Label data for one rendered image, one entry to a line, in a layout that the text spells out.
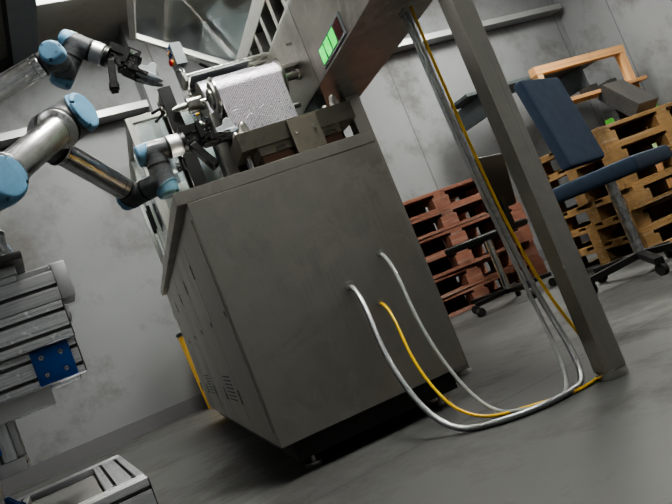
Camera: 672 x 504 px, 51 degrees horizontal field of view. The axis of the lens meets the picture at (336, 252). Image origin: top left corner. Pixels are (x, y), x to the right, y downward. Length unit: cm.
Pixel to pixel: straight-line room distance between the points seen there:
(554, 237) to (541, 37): 699
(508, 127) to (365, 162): 56
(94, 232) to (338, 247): 418
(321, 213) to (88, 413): 410
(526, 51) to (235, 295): 682
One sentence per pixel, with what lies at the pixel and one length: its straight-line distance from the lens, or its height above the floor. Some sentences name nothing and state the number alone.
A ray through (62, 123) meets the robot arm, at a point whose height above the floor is 115.
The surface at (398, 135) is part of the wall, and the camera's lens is 720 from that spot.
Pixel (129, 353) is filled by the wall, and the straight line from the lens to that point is 601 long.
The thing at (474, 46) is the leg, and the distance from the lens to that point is 190.
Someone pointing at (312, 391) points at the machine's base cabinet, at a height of 21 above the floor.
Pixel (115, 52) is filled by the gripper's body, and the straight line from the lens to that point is 261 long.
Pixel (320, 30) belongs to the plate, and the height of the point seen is 125.
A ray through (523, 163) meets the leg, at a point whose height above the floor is 58.
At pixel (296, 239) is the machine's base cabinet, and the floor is 65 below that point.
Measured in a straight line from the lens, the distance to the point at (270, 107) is 250.
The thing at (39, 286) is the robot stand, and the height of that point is 73.
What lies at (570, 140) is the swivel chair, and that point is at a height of 74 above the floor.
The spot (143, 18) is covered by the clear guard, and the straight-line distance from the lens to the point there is 341.
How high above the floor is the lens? 44
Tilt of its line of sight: 3 degrees up
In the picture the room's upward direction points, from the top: 22 degrees counter-clockwise
